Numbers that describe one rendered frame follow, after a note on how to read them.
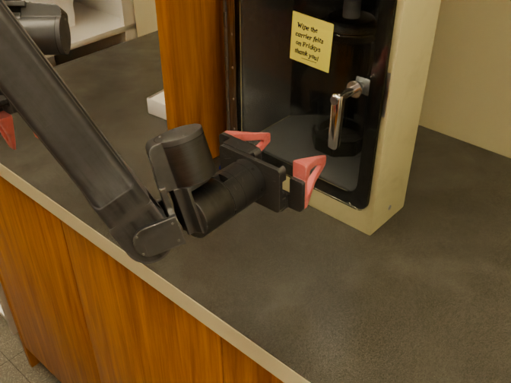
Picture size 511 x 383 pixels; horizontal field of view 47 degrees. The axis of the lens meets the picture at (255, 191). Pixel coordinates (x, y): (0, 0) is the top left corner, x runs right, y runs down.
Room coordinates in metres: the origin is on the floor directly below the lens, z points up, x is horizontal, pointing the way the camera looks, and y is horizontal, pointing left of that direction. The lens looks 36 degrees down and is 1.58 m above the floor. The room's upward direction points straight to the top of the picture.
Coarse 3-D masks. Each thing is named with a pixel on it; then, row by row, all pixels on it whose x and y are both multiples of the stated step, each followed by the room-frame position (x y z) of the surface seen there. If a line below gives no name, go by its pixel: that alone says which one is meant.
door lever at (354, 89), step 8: (352, 88) 0.78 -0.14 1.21; (360, 88) 0.78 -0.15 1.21; (336, 96) 0.76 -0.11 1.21; (344, 96) 0.76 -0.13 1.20; (352, 96) 0.79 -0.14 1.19; (336, 104) 0.75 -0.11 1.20; (336, 112) 0.75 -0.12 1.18; (336, 120) 0.75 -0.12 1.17; (336, 128) 0.75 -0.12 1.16; (328, 136) 0.76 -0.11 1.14; (336, 136) 0.75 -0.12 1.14; (328, 144) 0.76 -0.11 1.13; (336, 144) 0.75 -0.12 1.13
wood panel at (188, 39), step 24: (168, 0) 0.95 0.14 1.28; (192, 0) 0.99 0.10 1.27; (216, 0) 1.03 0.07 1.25; (168, 24) 0.95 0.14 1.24; (192, 24) 0.99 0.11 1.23; (216, 24) 1.03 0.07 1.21; (168, 48) 0.95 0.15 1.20; (192, 48) 0.98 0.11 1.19; (216, 48) 1.03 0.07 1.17; (168, 72) 0.95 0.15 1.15; (192, 72) 0.98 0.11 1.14; (216, 72) 1.02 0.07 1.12; (168, 96) 0.96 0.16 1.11; (192, 96) 0.98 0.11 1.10; (216, 96) 1.02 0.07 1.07; (168, 120) 0.96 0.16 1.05; (192, 120) 0.97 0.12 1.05; (216, 120) 1.02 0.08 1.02; (216, 144) 1.02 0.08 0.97
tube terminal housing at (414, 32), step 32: (416, 0) 0.79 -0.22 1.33; (416, 32) 0.80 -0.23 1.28; (416, 64) 0.81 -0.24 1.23; (416, 96) 0.83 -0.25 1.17; (384, 128) 0.77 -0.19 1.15; (416, 128) 0.84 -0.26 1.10; (384, 160) 0.77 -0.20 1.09; (320, 192) 0.84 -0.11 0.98; (384, 192) 0.79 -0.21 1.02; (352, 224) 0.79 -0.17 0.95
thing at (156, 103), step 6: (162, 90) 1.24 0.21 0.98; (156, 96) 1.21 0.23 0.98; (162, 96) 1.21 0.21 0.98; (150, 102) 1.20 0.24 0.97; (156, 102) 1.19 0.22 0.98; (162, 102) 1.18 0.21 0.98; (150, 108) 1.20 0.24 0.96; (156, 108) 1.19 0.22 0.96; (162, 108) 1.17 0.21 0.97; (156, 114) 1.19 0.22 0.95; (162, 114) 1.18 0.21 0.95
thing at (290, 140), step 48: (240, 0) 0.95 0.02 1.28; (288, 0) 0.88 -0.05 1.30; (336, 0) 0.82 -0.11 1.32; (384, 0) 0.77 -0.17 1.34; (240, 48) 0.95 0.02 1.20; (288, 48) 0.88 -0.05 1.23; (336, 48) 0.82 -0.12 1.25; (384, 48) 0.77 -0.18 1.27; (240, 96) 0.95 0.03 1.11; (288, 96) 0.88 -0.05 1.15; (288, 144) 0.87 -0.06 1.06; (336, 192) 0.80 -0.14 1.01
